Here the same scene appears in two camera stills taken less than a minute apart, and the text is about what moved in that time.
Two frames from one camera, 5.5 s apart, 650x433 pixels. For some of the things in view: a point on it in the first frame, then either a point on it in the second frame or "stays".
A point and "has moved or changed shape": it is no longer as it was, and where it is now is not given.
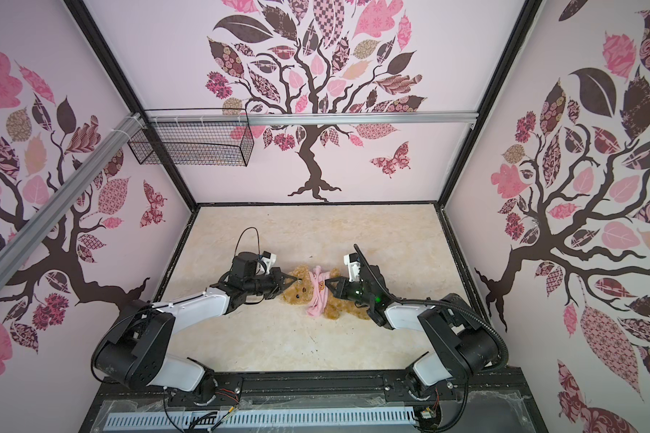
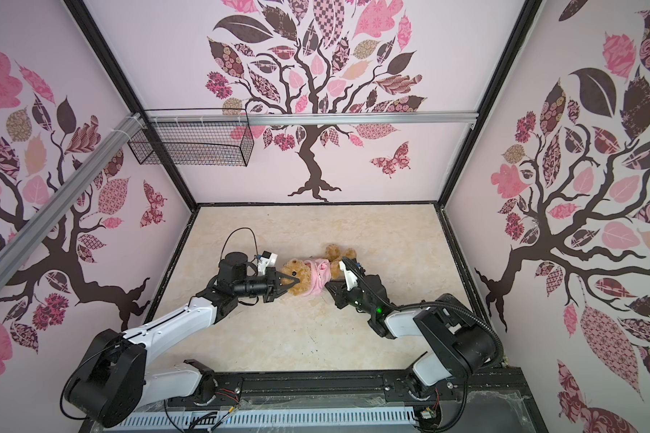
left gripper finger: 284,280 stays
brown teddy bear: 300,291 has moved or changed shape
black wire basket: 197,143 stays
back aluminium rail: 260,118 stays
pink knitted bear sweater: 319,300 has moved or changed shape
